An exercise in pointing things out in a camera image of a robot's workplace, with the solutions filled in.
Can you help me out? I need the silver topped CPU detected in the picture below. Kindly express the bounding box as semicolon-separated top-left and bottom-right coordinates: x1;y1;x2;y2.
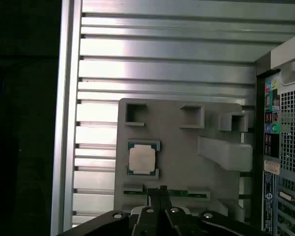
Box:
126;141;160;176

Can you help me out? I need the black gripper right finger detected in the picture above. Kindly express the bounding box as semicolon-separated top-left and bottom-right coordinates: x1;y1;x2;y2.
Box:
161;185;270;236

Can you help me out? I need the black open PC case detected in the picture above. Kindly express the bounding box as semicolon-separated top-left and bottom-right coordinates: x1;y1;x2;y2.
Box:
254;36;295;236

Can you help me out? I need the grey plastic parts rack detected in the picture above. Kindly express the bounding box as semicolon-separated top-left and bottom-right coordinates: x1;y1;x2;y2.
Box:
114;97;254;222

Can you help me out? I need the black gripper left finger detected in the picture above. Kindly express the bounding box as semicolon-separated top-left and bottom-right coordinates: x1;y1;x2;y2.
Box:
57;188;162;236

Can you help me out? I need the green RAM stick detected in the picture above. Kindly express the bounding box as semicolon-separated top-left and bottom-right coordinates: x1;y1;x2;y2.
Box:
122;188;211;199

